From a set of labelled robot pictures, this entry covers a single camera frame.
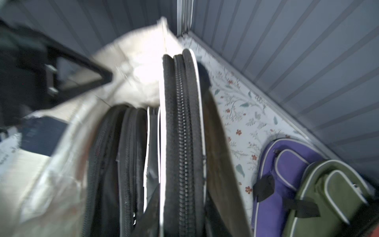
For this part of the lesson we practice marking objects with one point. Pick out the black zippered paddle case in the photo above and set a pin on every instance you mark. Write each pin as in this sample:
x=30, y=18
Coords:
x=115, y=193

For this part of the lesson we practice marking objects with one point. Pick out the floral canvas tote bag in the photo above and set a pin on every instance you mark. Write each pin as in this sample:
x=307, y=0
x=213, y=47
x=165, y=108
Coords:
x=44, y=164

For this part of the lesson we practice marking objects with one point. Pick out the purple round case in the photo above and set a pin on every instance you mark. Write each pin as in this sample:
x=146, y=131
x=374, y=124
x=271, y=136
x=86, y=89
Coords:
x=282, y=166

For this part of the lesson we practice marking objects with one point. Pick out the olive green paddle cover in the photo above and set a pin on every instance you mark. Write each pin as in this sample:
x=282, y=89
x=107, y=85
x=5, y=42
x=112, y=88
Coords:
x=330, y=194

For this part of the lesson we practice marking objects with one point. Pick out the blue Deerway paddle set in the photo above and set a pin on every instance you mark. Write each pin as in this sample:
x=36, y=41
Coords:
x=199, y=193

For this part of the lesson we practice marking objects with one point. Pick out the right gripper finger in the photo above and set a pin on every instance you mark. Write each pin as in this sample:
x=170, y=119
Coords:
x=148, y=224

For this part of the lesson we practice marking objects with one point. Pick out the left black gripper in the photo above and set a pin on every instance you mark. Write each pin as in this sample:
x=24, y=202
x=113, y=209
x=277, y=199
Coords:
x=36, y=70

